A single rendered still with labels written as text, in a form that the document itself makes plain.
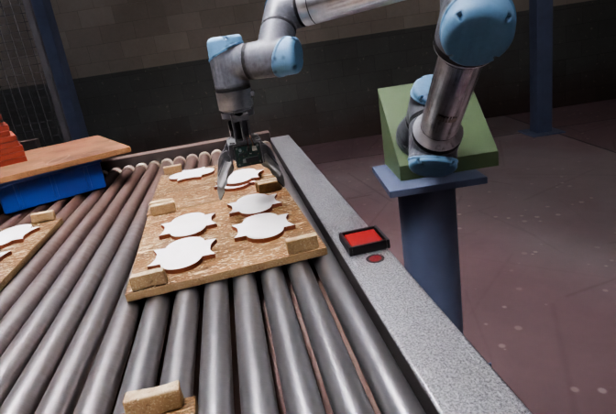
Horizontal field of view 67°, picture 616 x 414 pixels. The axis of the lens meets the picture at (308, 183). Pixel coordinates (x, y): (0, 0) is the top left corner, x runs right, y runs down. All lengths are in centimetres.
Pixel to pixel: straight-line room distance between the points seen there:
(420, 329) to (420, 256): 82
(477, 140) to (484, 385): 97
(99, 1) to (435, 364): 601
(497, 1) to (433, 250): 82
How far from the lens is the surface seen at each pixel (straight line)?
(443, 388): 57
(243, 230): 96
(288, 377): 60
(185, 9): 606
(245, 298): 77
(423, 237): 143
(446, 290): 152
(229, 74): 99
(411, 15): 613
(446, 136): 110
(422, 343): 63
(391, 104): 147
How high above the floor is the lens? 129
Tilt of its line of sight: 17 degrees down
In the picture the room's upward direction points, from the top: 9 degrees counter-clockwise
